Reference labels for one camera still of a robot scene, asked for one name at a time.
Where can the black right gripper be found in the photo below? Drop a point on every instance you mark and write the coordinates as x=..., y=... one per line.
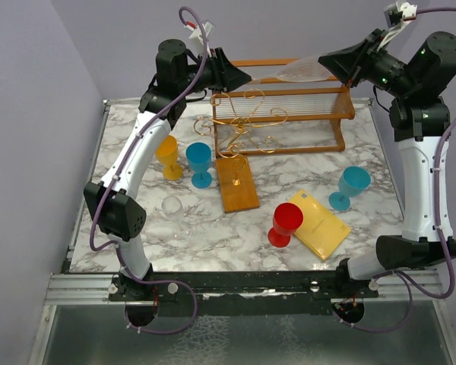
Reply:
x=349, y=65

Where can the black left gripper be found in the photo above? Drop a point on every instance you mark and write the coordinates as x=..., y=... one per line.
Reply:
x=226, y=76

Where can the blue plastic goblet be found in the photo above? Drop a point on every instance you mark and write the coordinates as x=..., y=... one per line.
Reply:
x=353, y=182
x=198, y=156

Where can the red plastic goblet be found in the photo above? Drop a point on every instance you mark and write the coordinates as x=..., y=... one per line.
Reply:
x=287, y=219

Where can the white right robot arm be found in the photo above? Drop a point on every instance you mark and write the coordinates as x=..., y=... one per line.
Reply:
x=422, y=125

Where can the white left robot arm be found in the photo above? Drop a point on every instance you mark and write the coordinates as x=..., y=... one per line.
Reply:
x=111, y=202

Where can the wooden shelf rack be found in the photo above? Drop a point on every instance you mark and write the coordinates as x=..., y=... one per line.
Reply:
x=315, y=114

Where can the wooden rack base board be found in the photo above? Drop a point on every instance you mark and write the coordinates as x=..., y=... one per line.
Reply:
x=236, y=184

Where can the orange plastic goblet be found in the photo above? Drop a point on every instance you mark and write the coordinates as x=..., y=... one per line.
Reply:
x=167, y=154

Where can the yellow book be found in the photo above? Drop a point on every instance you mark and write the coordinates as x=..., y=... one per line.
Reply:
x=321, y=231

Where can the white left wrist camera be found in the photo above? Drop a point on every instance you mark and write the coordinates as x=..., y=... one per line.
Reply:
x=196, y=39

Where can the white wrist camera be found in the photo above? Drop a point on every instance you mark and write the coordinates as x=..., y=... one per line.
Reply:
x=399, y=14
x=196, y=39

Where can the gold wire wine glass rack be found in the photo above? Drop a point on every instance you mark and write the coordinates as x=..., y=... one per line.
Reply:
x=240, y=125

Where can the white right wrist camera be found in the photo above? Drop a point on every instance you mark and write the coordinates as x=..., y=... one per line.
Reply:
x=399, y=14

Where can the aluminium frame rail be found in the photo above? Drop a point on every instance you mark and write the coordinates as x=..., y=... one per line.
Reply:
x=93, y=289

